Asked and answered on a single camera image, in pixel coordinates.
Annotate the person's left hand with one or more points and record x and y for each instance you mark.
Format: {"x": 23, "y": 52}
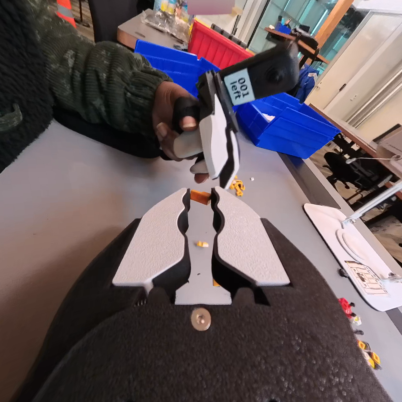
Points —
{"x": 163, "y": 110}

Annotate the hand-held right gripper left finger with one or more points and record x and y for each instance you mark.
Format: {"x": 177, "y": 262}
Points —
{"x": 154, "y": 245}

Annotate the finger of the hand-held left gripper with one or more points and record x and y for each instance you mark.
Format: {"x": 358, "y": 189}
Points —
{"x": 236, "y": 154}
{"x": 215, "y": 141}

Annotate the person's left forearm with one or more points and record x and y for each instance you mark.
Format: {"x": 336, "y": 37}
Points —
{"x": 94, "y": 78}

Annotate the blue plastic bin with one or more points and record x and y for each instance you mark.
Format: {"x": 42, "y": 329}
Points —
{"x": 282, "y": 132}
{"x": 169, "y": 62}

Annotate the blue jacket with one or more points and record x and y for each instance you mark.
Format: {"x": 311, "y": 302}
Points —
{"x": 306, "y": 84}

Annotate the red plastic bin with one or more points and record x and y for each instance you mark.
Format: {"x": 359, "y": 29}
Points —
{"x": 213, "y": 44}

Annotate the pile of yellow lego bricks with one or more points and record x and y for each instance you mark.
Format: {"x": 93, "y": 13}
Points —
{"x": 237, "y": 187}

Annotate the black high-back chair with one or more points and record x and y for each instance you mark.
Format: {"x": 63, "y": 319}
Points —
{"x": 116, "y": 15}

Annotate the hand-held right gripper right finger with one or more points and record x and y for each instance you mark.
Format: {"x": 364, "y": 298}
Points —
{"x": 248, "y": 248}

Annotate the grey side table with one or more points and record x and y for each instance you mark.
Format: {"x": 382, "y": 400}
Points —
{"x": 135, "y": 31}

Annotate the yellow lego plate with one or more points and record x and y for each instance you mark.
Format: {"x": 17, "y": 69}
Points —
{"x": 201, "y": 196}

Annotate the clear plastic bag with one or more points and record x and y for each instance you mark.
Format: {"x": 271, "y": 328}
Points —
{"x": 163, "y": 25}

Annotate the pile of small lego pieces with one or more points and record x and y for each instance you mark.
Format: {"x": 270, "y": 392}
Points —
{"x": 373, "y": 358}

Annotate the sticker sheet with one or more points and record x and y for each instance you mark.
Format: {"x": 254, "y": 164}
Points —
{"x": 366, "y": 278}

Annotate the black office chair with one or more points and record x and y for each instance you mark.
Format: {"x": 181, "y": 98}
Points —
{"x": 342, "y": 169}

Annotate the wooden pillar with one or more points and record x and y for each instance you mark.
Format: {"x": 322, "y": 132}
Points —
{"x": 333, "y": 18}

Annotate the red lego minifigure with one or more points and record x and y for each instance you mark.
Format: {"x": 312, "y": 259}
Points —
{"x": 345, "y": 304}

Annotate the small black lego piece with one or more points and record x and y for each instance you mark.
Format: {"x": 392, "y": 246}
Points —
{"x": 343, "y": 272}

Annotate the brown wooden desk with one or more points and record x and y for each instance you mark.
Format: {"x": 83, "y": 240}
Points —
{"x": 355, "y": 135}

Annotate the orange traffic cone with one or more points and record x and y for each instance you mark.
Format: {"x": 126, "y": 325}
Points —
{"x": 66, "y": 12}

